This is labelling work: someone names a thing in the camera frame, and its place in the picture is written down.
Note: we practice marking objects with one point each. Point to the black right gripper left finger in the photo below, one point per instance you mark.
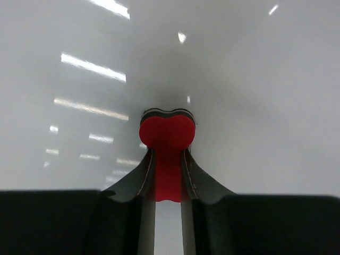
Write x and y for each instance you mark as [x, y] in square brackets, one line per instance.
[118, 220]

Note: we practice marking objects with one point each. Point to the red whiteboard eraser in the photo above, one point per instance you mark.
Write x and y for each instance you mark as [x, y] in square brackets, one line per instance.
[168, 133]

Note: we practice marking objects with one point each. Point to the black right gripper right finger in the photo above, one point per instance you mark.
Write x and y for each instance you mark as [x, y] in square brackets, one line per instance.
[216, 220]

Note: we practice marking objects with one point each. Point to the white whiteboard black frame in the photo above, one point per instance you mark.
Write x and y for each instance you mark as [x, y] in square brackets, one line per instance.
[261, 79]

